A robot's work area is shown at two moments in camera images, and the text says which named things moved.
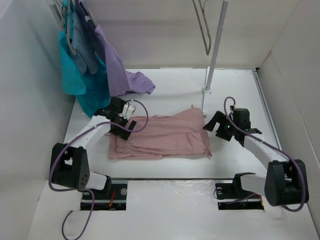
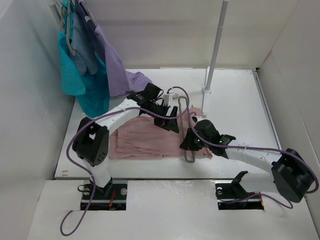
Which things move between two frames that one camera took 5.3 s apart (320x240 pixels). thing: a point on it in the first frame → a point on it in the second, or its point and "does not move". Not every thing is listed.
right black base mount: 232,196 does not move
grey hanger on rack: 64,20 does not move
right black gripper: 221,118 → 187,143
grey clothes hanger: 202,8 → 180,125
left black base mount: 113,197 does not move
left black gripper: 122,133 → 169,124
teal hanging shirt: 94,88 does not move
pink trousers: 181,135 does not move
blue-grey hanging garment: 84,51 does not move
